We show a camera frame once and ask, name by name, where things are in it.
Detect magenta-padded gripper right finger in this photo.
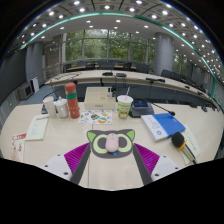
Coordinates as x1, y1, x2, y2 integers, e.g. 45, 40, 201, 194
132, 142, 183, 186

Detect black desk microphone unit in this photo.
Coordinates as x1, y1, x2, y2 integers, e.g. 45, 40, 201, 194
128, 98, 176, 119

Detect ceiling lights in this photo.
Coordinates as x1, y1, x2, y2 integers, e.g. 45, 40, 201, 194
6, 0, 224, 81

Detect pale paper booklet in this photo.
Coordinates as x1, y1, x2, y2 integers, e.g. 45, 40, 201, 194
179, 124, 202, 166

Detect white standing panel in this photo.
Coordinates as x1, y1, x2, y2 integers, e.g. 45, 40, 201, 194
30, 77, 40, 93

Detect white lidded mug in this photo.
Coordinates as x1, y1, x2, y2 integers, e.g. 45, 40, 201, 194
54, 96, 70, 119

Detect black handheld microphone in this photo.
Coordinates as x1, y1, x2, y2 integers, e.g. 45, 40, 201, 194
170, 131, 198, 165

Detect green-printed cup with straw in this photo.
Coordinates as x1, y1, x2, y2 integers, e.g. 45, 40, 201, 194
116, 87, 134, 120

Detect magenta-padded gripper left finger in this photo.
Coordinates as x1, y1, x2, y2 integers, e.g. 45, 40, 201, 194
43, 142, 92, 185

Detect long curved conference desk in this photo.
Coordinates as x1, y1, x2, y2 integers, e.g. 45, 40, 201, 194
44, 69, 221, 109

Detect dark conference chairs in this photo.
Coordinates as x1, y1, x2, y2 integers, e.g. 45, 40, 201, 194
63, 59, 214, 98

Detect red and white brochure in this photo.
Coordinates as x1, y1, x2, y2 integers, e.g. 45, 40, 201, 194
10, 132, 28, 163

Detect cat-face mouse pad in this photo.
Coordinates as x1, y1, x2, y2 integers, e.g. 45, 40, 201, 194
86, 128, 136, 159

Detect white printed booklet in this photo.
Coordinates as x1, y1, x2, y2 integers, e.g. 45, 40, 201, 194
25, 113, 50, 141

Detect blue and white book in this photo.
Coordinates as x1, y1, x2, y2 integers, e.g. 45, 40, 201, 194
140, 112, 186, 143

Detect grey box unit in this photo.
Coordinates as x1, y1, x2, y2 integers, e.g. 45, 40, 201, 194
18, 83, 34, 101

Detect white cardboard box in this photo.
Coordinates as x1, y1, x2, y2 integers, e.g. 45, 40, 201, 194
83, 86, 118, 111

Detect red thermos bottle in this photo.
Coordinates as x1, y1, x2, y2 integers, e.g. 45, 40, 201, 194
64, 82, 81, 120

